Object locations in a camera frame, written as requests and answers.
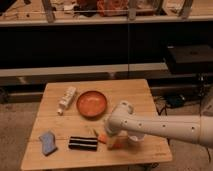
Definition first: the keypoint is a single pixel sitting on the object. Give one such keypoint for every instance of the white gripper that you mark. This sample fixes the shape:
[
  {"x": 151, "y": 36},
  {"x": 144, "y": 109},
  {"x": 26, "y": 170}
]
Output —
[{"x": 115, "y": 137}]

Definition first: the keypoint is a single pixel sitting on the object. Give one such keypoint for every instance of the orange pepper with green stem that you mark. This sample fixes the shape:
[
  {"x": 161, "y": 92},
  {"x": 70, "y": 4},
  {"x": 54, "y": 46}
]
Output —
[{"x": 101, "y": 137}]

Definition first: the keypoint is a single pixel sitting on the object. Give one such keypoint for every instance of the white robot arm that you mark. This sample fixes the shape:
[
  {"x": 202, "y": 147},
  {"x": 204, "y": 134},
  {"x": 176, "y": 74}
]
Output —
[{"x": 188, "y": 128}]

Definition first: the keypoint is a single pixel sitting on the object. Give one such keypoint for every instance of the white ceramic cup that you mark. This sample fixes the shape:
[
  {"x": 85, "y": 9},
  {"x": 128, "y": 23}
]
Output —
[{"x": 135, "y": 139}]

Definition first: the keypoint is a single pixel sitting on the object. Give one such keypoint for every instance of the orange ceramic bowl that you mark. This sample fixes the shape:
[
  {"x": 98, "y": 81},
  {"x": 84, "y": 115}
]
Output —
[{"x": 91, "y": 104}]

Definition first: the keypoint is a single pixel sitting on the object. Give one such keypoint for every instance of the black white striped block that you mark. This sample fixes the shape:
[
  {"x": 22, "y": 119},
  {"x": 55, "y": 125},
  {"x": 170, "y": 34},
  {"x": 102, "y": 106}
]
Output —
[{"x": 83, "y": 143}]

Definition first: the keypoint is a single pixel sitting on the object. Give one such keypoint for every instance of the wooden table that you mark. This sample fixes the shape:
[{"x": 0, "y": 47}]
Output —
[{"x": 136, "y": 91}]

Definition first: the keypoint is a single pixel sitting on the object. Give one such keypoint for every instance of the white plastic bottle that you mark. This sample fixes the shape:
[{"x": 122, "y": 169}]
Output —
[{"x": 66, "y": 100}]

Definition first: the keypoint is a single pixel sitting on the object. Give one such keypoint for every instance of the blue sponge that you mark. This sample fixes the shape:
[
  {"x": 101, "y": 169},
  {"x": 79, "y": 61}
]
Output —
[{"x": 48, "y": 143}]

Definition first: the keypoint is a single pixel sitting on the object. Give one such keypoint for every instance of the black box on shelf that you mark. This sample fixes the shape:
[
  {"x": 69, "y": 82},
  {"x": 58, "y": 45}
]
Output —
[{"x": 190, "y": 59}]

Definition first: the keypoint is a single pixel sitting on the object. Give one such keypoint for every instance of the metal shelf rail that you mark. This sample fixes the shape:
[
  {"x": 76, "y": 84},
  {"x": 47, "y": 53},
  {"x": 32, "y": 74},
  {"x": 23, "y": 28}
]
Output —
[{"x": 19, "y": 76}]

